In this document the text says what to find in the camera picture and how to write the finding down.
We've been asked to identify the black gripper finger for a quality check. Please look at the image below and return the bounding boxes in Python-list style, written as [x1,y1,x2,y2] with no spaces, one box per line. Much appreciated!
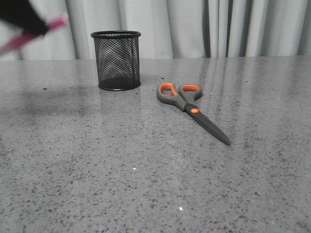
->
[0,0,49,35]

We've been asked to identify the pink highlighter pen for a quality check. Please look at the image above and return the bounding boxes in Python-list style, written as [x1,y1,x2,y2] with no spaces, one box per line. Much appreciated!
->
[0,13,68,56]

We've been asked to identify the grey orange scissors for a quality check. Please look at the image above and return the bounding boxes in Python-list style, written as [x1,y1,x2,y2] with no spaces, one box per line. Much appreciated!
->
[156,83,230,146]

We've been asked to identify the black mesh pen holder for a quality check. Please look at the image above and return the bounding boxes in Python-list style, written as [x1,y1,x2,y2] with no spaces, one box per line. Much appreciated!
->
[91,31,141,91]

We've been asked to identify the grey curtain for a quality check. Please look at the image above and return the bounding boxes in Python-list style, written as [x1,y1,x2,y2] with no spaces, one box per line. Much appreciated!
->
[1,0,311,61]

